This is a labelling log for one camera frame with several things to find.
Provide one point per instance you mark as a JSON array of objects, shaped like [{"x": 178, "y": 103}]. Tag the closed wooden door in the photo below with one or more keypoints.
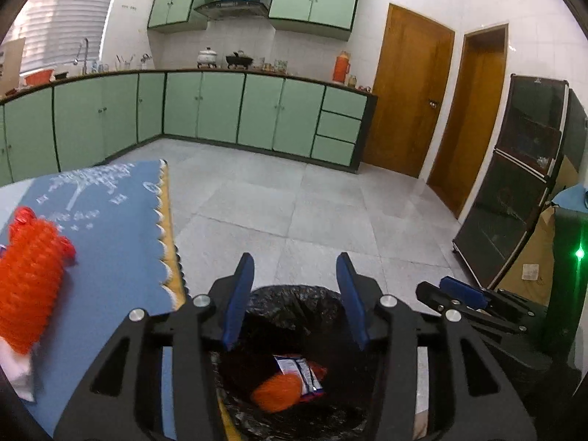
[{"x": 404, "y": 92}]

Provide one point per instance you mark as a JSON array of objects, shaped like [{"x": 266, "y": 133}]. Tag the green lower kitchen cabinets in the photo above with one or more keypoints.
[{"x": 216, "y": 105}]

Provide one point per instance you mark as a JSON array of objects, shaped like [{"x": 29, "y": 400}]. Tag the light blue tablecloth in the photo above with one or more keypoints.
[{"x": 14, "y": 197}]

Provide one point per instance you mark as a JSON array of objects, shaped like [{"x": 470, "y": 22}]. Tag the white tissue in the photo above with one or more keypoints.
[{"x": 18, "y": 372}]

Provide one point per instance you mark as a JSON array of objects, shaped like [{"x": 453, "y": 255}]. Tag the glass jars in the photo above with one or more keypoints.
[{"x": 278, "y": 65}]

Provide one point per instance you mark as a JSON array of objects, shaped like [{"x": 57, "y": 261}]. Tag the orange thermos flask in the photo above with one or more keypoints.
[{"x": 341, "y": 66}]

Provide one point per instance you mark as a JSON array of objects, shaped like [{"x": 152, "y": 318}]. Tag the wooden table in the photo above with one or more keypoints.
[{"x": 172, "y": 239}]

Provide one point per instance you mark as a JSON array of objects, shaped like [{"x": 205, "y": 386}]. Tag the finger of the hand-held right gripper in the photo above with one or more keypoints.
[
  {"x": 429, "y": 296},
  {"x": 461, "y": 290}
]

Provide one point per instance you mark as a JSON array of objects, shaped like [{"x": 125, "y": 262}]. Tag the black glass display cabinet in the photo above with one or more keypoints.
[{"x": 505, "y": 193}]

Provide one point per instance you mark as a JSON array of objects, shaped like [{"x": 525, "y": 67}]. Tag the white and red snack packet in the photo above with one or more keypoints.
[{"x": 296, "y": 370}]

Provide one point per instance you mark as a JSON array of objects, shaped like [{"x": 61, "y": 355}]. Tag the black range hood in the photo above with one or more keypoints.
[{"x": 229, "y": 8}]

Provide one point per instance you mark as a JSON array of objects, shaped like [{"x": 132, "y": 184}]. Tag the orange foam mesh net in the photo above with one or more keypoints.
[
  {"x": 275, "y": 393},
  {"x": 32, "y": 285}
]

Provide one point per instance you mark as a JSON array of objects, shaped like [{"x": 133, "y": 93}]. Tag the white cooking pot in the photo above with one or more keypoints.
[{"x": 207, "y": 57}]

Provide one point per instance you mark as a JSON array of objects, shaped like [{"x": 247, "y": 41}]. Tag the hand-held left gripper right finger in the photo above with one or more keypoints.
[{"x": 351, "y": 303}]

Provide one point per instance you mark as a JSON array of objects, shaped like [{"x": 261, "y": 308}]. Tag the chrome kitchen faucet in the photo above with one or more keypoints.
[{"x": 85, "y": 55}]

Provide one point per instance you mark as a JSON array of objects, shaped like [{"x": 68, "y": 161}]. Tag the window blinds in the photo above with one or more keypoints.
[{"x": 69, "y": 18}]

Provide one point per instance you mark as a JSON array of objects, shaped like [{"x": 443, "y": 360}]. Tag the black wok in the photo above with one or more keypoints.
[{"x": 239, "y": 59}]

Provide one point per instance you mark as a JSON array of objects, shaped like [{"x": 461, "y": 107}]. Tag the orange plastic basin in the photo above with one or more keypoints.
[{"x": 39, "y": 76}]

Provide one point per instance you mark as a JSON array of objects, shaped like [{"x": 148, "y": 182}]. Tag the trash bin with black bag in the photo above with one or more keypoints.
[{"x": 285, "y": 303}]

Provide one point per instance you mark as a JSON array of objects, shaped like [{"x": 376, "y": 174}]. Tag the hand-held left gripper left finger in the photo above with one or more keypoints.
[{"x": 239, "y": 303}]

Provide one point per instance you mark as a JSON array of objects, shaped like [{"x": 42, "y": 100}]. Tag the blue printed tablecloth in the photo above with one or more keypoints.
[{"x": 115, "y": 239}]

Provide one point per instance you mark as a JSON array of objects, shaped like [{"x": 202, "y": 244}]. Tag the utensil holder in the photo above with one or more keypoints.
[{"x": 124, "y": 63}]

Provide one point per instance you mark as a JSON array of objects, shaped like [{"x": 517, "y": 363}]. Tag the brown cardboard sheet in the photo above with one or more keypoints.
[{"x": 537, "y": 248}]

